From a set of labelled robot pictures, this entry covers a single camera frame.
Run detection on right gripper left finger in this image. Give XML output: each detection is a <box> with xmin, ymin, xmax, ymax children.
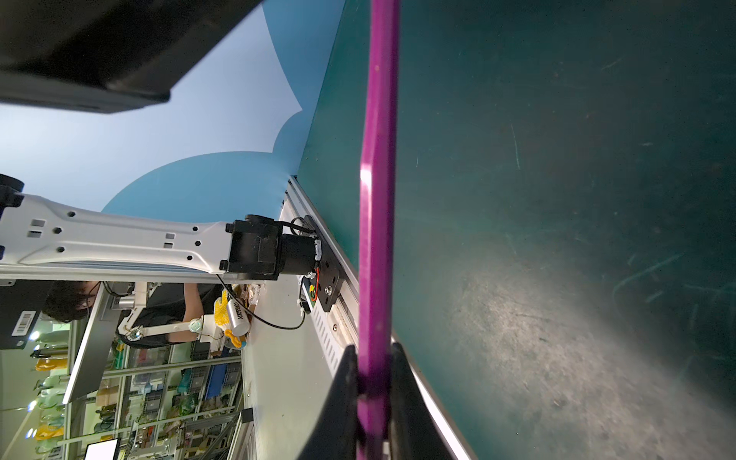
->
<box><xmin>298</xmin><ymin>345</ymin><xmax>358</xmax><ymax>460</ymax></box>

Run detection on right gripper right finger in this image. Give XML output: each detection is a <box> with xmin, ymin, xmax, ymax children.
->
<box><xmin>389</xmin><ymin>342</ymin><xmax>452</xmax><ymax>460</ymax></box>

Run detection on purple toothbrush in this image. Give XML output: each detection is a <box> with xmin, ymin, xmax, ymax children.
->
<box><xmin>356</xmin><ymin>1</ymin><xmax>401</xmax><ymax>459</ymax></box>

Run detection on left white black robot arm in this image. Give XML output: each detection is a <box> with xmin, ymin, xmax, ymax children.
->
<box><xmin>1</xmin><ymin>176</ymin><xmax>322</xmax><ymax>350</ymax></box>

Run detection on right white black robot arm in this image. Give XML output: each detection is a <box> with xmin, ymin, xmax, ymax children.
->
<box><xmin>1</xmin><ymin>1</ymin><xmax>457</xmax><ymax>459</ymax></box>

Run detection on left green circuit board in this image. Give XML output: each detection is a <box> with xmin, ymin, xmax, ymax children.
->
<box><xmin>298</xmin><ymin>276</ymin><xmax>318</xmax><ymax>315</ymax></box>

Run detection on background storage shelves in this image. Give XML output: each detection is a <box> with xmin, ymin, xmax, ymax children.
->
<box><xmin>13</xmin><ymin>325</ymin><xmax>243</xmax><ymax>459</ymax></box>

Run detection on person in black shirt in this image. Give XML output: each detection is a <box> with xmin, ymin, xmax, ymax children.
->
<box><xmin>42</xmin><ymin>281</ymin><xmax>222</xmax><ymax>349</ymax></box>

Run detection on aluminium rail front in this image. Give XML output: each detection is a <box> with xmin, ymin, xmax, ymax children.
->
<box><xmin>283</xmin><ymin>176</ymin><xmax>476</xmax><ymax>459</ymax></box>

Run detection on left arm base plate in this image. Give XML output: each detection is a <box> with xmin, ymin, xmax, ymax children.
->
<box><xmin>304</xmin><ymin>215</ymin><xmax>346</xmax><ymax>314</ymax></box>

